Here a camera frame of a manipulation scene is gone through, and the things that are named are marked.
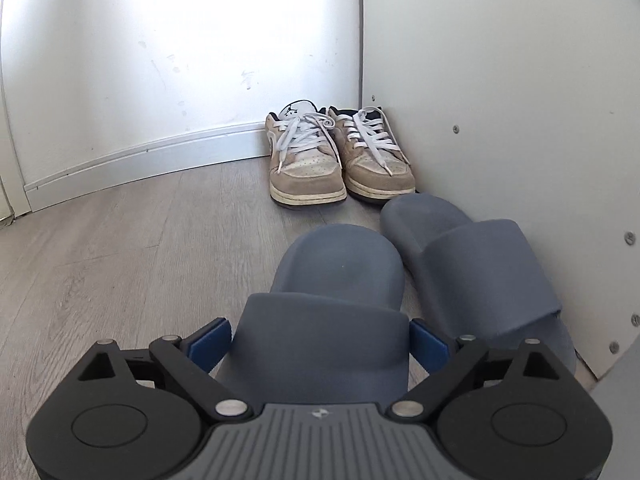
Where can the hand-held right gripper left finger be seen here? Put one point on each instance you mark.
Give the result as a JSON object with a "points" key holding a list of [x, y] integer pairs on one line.
{"points": [[210, 345]]}

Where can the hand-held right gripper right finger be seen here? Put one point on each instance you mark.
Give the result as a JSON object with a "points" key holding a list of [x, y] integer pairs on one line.
{"points": [[427, 345]]}

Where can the grey slide sandal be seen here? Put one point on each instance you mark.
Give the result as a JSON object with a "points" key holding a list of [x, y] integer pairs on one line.
{"points": [[475, 270], [325, 330]]}

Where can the tan and white sneaker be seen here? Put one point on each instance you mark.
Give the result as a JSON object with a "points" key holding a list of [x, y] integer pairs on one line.
{"points": [[305, 175], [380, 165]]}

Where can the white baseboard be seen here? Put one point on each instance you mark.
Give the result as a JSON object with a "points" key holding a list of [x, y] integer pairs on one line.
{"points": [[150, 160]]}

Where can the white cabinet side panel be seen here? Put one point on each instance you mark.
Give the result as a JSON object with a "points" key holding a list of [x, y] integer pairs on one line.
{"points": [[500, 85]]}

